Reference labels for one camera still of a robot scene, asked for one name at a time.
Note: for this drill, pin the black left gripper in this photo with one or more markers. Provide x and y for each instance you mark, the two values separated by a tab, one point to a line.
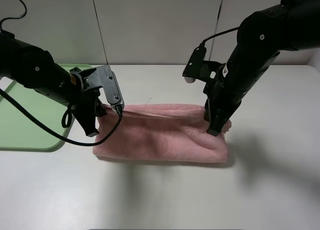
80	92

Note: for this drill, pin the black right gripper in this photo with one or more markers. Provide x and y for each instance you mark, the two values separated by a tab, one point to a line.
218	97

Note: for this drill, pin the pink terry towel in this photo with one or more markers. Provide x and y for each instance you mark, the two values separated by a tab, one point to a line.
165	132

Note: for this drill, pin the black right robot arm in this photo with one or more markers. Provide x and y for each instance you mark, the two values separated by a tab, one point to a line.
293	25

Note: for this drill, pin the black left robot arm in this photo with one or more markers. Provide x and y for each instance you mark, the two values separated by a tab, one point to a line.
34	68

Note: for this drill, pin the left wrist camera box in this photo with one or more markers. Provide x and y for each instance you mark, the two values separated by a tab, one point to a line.
111	87

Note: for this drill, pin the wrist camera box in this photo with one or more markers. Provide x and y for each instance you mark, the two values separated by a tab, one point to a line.
111	87
192	71

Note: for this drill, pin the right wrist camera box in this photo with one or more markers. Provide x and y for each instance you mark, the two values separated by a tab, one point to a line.
192	71

